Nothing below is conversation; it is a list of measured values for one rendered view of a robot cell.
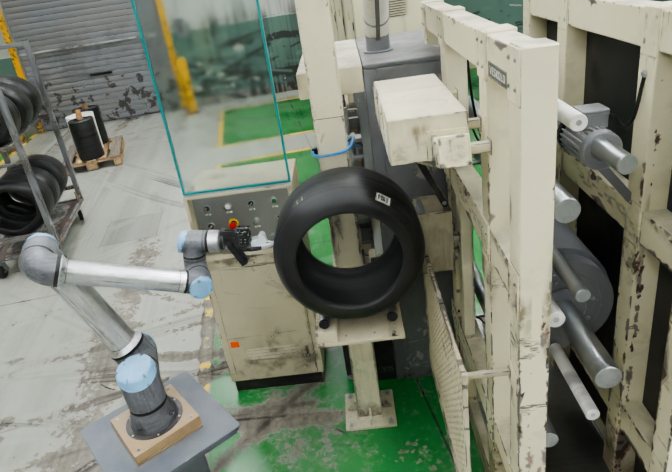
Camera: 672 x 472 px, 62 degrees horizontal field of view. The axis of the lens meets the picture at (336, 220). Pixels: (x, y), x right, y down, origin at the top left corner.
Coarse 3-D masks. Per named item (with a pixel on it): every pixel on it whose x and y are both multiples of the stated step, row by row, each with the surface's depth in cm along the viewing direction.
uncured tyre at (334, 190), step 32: (320, 192) 208; (352, 192) 206; (384, 192) 210; (288, 224) 211; (416, 224) 214; (288, 256) 215; (384, 256) 248; (416, 256) 215; (288, 288) 223; (320, 288) 246; (352, 288) 250; (384, 288) 242
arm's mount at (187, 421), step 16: (176, 400) 237; (128, 416) 233; (176, 416) 228; (192, 416) 227; (128, 432) 224; (160, 432) 222; (176, 432) 222; (192, 432) 227; (128, 448) 218; (144, 448) 216; (160, 448) 219
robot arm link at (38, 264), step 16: (32, 256) 193; (48, 256) 194; (64, 256) 198; (32, 272) 192; (48, 272) 192; (64, 272) 195; (80, 272) 197; (96, 272) 199; (112, 272) 202; (128, 272) 204; (144, 272) 207; (160, 272) 209; (176, 272) 212; (192, 272) 215; (208, 272) 222; (128, 288) 207; (144, 288) 208; (160, 288) 209; (176, 288) 211; (192, 288) 212; (208, 288) 215
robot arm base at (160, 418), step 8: (168, 400) 228; (160, 408) 222; (168, 408) 226; (176, 408) 230; (136, 416) 220; (144, 416) 220; (152, 416) 220; (160, 416) 222; (168, 416) 224; (136, 424) 221; (144, 424) 220; (152, 424) 221; (160, 424) 222; (168, 424) 224; (136, 432) 222; (144, 432) 221; (152, 432) 221
